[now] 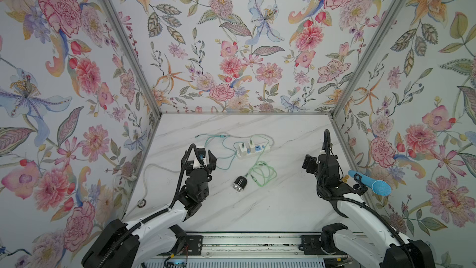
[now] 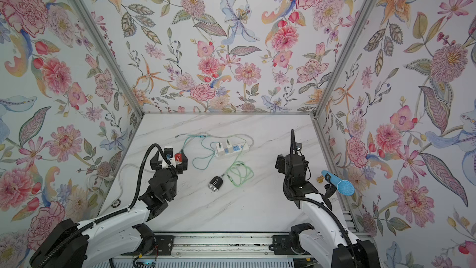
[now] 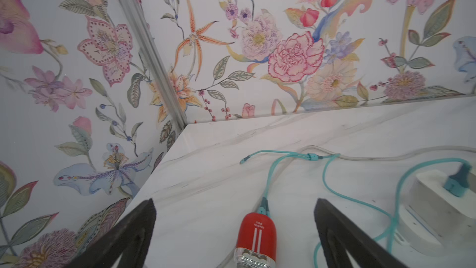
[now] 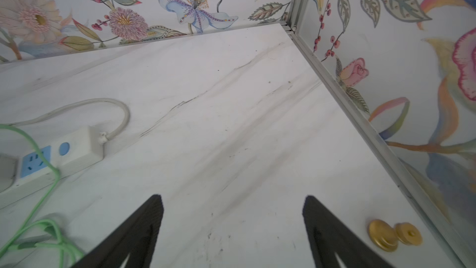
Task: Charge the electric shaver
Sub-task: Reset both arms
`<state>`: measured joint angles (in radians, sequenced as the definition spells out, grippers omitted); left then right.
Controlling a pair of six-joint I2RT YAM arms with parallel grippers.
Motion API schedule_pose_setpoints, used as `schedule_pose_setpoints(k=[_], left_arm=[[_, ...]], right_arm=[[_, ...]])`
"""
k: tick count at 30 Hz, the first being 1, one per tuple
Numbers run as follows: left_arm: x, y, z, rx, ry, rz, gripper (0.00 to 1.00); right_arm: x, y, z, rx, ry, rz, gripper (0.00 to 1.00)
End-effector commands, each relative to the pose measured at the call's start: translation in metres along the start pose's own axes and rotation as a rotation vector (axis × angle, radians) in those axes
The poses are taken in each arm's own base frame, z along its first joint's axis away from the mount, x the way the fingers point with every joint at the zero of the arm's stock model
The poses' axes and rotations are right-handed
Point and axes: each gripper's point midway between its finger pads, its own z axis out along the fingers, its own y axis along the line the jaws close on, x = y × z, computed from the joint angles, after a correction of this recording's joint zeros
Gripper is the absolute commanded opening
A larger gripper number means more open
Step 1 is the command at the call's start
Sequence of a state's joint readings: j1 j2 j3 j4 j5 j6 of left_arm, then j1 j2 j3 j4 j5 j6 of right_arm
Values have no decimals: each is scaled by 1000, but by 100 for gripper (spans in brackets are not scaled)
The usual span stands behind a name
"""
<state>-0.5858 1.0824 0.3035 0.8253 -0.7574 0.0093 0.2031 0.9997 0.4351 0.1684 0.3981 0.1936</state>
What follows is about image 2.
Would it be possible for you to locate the black electric shaver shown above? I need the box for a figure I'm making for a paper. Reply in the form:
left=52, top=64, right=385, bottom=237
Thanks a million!
left=208, top=176, right=224, bottom=192

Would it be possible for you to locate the white power strip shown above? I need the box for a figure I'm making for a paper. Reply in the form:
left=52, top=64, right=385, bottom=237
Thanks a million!
left=109, top=133, right=255, bottom=204

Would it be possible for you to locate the white charger green cable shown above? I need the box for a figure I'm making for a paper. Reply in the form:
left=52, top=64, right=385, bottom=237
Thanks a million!
left=221, top=135, right=255, bottom=188

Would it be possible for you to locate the red electric shaver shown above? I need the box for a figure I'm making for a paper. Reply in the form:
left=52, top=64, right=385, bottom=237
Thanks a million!
left=174, top=153, right=183, bottom=165

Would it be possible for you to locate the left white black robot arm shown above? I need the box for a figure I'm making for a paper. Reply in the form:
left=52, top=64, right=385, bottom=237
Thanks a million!
left=29, top=144, right=188, bottom=268

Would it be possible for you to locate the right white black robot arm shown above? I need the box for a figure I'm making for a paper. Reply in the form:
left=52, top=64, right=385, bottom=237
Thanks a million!
left=275, top=131, right=381, bottom=268

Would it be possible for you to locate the blue microphone on stand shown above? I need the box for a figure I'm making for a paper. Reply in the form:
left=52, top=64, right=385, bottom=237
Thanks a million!
left=322, top=170, right=355, bottom=199

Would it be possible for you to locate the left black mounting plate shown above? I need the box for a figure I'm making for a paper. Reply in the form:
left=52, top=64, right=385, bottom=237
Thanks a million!
left=119, top=223, right=176, bottom=256

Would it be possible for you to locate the black mounting plate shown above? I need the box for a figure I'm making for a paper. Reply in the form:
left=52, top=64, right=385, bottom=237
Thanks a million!
left=268, top=223, right=314, bottom=256
left=119, top=223, right=176, bottom=256

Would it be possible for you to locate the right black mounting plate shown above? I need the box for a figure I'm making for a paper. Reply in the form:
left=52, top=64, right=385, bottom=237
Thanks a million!
left=268, top=223, right=314, bottom=256

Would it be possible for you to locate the small round ring object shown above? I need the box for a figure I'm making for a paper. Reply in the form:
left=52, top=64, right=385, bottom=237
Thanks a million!
left=110, top=199, right=121, bottom=209

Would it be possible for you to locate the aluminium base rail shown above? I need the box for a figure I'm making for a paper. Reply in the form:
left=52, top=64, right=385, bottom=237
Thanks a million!
left=59, top=232, right=380, bottom=259

